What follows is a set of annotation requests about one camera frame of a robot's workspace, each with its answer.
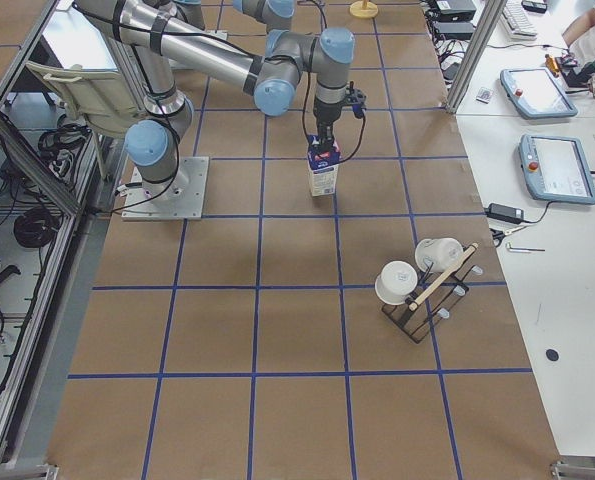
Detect aluminium frame post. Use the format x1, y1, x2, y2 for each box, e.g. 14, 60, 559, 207
446, 0, 506, 114

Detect small remote control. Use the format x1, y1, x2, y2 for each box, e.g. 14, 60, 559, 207
476, 87, 493, 104

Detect white smiley mug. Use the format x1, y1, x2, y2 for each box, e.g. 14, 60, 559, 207
415, 238, 463, 273

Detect white cup on rack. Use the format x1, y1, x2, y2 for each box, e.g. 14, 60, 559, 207
375, 260, 418, 306

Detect black wire cup rack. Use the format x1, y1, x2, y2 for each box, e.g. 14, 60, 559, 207
381, 243, 483, 344

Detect far teach pendant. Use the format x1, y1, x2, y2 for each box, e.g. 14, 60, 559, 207
500, 68, 578, 119

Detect milk carton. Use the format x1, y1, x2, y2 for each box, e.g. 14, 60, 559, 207
307, 134, 341, 197

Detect black scissors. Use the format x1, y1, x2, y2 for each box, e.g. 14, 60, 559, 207
490, 225, 526, 248

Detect black power adapter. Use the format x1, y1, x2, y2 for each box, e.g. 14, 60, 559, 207
485, 203, 524, 225

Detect black power brick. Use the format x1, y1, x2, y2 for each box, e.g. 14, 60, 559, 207
432, 21, 475, 40

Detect white keyboard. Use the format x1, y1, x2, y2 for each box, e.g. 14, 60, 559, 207
499, 1, 538, 41

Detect wooden mug tree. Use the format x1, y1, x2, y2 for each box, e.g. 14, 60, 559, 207
349, 0, 379, 19

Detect allen key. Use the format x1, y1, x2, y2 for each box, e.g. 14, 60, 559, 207
505, 242, 545, 254

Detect near teach pendant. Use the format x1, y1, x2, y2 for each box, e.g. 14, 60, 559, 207
518, 134, 595, 205

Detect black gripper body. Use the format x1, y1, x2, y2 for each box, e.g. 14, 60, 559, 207
313, 85, 366, 138

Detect coiled black cables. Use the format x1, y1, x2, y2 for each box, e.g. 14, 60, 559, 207
12, 204, 61, 250

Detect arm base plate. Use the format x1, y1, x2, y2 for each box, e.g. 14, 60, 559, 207
121, 156, 210, 221

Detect teach pendant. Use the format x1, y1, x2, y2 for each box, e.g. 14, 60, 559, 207
500, 68, 578, 119
518, 134, 595, 205

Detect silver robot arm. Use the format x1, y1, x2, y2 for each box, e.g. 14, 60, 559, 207
173, 0, 295, 32
74, 1, 365, 176

